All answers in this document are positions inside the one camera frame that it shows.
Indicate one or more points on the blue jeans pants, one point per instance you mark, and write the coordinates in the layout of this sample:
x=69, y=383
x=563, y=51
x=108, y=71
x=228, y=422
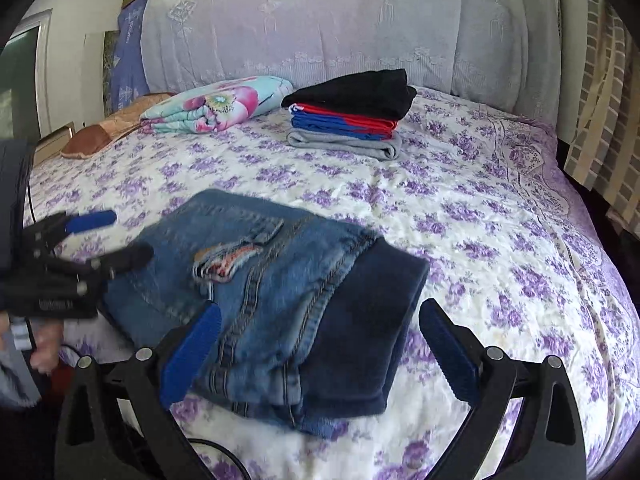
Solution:
x=280, y=280

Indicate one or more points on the grey folded garment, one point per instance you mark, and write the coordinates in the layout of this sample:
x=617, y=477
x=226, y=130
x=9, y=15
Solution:
x=340, y=145

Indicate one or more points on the glass door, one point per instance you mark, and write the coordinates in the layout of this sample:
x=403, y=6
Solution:
x=22, y=75

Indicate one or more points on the folded floral blanket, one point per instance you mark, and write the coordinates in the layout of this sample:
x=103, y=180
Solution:
x=220, y=102

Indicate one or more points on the person's dark clothing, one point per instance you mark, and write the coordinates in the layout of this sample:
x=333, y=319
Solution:
x=25, y=450

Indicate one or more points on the blue patterned pillow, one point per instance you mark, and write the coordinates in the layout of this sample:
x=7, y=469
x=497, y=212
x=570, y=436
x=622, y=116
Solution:
x=127, y=60

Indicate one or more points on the brown pillow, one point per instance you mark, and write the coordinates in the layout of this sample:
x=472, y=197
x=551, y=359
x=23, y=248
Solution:
x=95, y=137

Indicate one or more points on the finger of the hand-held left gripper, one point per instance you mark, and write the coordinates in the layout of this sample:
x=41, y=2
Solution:
x=130, y=257
x=92, y=221

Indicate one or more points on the person's left hand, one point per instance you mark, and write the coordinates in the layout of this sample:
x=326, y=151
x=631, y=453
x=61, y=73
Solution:
x=47, y=345

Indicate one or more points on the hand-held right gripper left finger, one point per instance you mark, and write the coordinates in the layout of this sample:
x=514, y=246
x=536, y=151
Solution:
x=192, y=355

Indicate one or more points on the red and blue folded garment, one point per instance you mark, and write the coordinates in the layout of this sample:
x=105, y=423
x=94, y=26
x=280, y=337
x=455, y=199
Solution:
x=340, y=122

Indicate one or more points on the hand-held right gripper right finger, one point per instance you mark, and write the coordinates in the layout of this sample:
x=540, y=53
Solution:
x=450, y=355

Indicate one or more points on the checkered beige grey curtain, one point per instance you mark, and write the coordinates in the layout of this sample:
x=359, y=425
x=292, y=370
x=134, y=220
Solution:
x=605, y=110

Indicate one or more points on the green wall picture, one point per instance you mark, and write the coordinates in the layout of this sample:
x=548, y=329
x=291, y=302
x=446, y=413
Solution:
x=110, y=70

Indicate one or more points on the black folded garment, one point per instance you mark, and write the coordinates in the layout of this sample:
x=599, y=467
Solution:
x=360, y=92

